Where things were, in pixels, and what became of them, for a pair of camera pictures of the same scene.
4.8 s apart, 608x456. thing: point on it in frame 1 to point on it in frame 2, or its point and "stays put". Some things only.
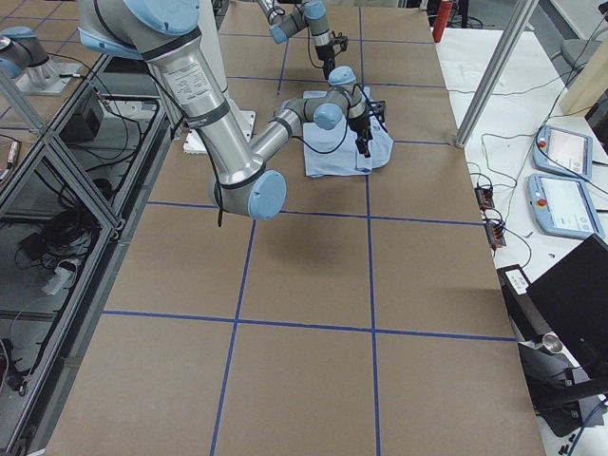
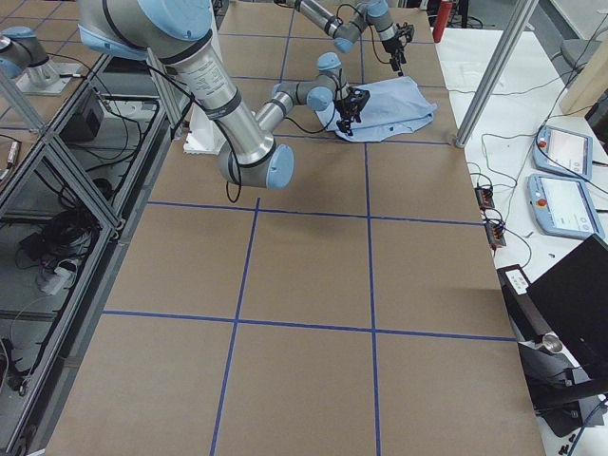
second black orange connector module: x=494 y=234 stays put
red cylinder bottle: x=441 y=20 stays put
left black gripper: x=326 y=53 to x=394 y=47
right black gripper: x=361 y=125 to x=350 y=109
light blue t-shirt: x=335 y=152 to x=394 y=106
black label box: x=528 y=321 stays put
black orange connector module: x=484 y=197 stays put
